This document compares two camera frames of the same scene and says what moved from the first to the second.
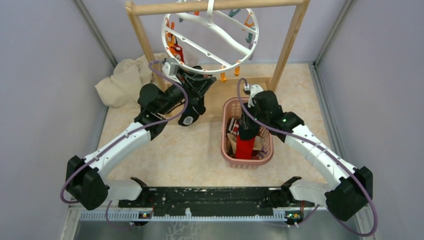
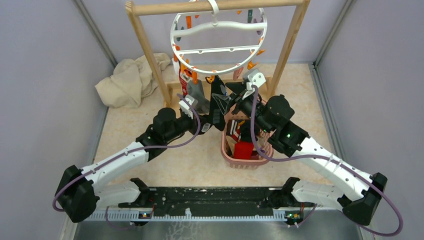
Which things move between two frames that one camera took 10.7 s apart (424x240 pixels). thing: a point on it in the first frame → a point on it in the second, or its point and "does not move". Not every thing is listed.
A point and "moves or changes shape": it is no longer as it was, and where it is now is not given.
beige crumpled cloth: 122,88 does not move
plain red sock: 244,148 does not move
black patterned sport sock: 195,108 moves or changes shape
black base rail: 213,199 does not move
